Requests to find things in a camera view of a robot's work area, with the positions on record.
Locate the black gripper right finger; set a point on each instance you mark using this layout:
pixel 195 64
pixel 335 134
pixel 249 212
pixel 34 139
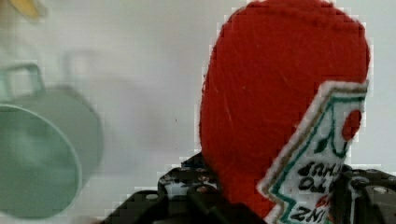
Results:
pixel 364 197

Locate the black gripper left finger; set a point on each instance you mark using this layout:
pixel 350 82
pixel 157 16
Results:
pixel 188 194

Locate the red plush ketchup bottle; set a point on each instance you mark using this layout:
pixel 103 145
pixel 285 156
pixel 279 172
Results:
pixel 282 100

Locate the light green metal mug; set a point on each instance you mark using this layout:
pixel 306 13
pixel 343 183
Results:
pixel 51 142

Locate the yellow banana peel toy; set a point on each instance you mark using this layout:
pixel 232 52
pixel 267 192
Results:
pixel 32 9

